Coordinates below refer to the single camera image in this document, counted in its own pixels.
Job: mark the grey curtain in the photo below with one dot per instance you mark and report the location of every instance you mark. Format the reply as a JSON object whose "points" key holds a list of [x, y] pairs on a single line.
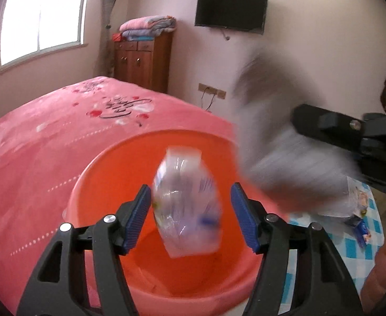
{"points": [[109, 13]]}

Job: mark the wall socket strip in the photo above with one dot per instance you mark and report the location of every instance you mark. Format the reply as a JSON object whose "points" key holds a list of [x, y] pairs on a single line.
{"points": [[212, 91]]}

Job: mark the blue white checkered tablecloth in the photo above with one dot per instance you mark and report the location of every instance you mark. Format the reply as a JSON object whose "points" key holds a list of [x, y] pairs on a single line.
{"points": [[341, 247]]}

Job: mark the window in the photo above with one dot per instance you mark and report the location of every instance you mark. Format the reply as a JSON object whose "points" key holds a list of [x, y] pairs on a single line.
{"points": [[41, 16]]}

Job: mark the grey white plastic packet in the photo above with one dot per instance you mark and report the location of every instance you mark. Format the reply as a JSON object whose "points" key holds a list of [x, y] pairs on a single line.
{"points": [[278, 158]]}

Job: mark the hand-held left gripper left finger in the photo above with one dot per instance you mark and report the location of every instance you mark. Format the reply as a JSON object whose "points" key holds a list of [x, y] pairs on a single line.
{"points": [[137, 223]]}

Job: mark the folded pink quilt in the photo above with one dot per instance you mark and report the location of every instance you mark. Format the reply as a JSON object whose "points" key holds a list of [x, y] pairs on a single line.
{"points": [[147, 23]]}

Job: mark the orange plastic basin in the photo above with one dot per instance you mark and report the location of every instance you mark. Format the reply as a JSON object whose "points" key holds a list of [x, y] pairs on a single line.
{"points": [[114, 177]]}

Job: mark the pink printed blanket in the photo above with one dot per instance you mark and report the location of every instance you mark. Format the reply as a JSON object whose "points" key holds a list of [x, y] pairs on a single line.
{"points": [[31, 158]]}

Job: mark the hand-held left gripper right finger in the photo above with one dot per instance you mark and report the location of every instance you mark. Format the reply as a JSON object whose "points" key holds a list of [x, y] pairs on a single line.
{"points": [[242, 217]]}

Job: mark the clear plastic packet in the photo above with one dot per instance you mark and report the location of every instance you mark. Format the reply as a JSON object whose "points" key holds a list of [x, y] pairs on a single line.
{"points": [[186, 210]]}

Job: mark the black wall television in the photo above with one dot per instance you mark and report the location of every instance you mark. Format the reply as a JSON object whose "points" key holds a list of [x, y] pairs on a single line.
{"points": [[231, 11]]}

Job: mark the yellow snack packet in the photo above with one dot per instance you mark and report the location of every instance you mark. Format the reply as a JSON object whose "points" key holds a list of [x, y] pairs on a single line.
{"points": [[362, 200]]}

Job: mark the folded blue quilt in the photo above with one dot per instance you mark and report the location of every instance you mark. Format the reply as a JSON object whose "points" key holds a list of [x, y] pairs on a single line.
{"points": [[140, 35]]}

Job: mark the brown wooden cabinet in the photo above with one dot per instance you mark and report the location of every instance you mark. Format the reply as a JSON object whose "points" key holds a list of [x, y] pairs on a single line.
{"points": [[140, 65]]}

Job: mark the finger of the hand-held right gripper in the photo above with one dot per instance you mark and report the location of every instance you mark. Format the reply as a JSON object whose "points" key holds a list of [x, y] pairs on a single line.
{"points": [[384, 168], [324, 125]]}

